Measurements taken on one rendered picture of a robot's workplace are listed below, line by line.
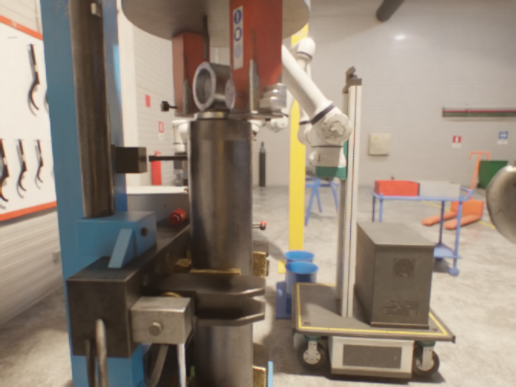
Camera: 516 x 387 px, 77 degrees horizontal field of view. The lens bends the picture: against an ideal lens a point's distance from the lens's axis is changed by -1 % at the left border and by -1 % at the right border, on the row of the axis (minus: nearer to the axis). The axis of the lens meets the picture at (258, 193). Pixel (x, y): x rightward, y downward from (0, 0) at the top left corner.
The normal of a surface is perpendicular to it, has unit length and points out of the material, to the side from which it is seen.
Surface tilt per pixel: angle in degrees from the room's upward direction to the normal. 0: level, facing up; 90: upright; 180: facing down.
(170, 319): 90
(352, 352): 90
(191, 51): 90
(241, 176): 90
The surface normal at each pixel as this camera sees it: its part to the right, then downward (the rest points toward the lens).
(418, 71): -0.07, 0.14
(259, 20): 0.62, 0.11
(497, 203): -0.72, 0.17
